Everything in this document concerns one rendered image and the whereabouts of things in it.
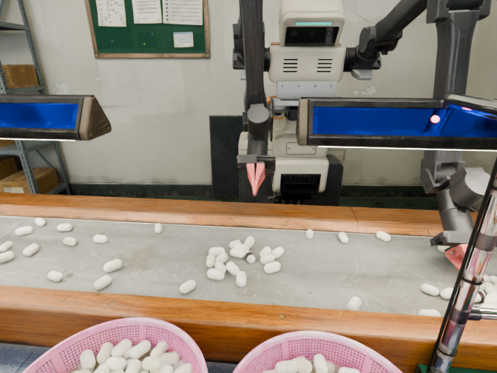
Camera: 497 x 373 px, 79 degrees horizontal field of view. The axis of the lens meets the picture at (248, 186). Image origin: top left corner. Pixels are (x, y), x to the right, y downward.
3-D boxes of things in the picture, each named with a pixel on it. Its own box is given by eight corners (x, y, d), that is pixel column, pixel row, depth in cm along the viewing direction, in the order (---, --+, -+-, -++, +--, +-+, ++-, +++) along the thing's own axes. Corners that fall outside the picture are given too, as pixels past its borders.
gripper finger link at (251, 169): (273, 189, 72) (274, 156, 77) (244, 188, 73) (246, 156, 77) (273, 200, 78) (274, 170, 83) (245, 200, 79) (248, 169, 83)
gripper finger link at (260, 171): (263, 189, 73) (265, 156, 77) (234, 188, 73) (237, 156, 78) (264, 200, 79) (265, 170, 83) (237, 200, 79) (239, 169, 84)
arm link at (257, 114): (271, 115, 90) (242, 117, 90) (272, 86, 80) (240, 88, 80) (275, 148, 85) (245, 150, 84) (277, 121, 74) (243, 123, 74)
